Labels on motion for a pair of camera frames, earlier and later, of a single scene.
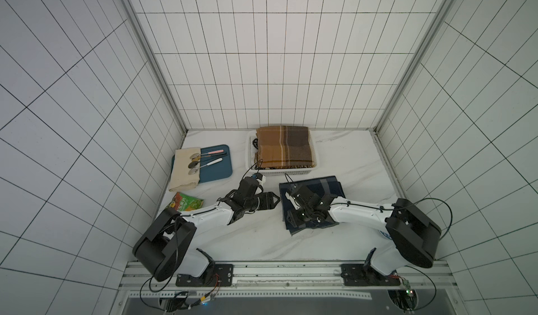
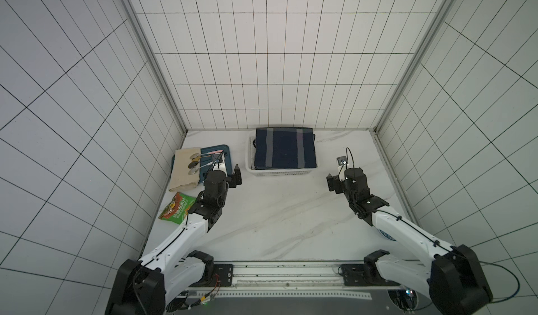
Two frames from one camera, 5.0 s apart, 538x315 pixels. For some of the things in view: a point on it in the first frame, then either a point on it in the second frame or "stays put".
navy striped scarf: [306, 204] → [284, 148]
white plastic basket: [251, 138] stays put
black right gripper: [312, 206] → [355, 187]
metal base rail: [331, 280] stays put
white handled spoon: [193, 171] stays put
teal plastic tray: [214, 171] stays put
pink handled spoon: [195, 155] stays put
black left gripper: [267, 201] → [232, 181]
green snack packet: [183, 202] stays put
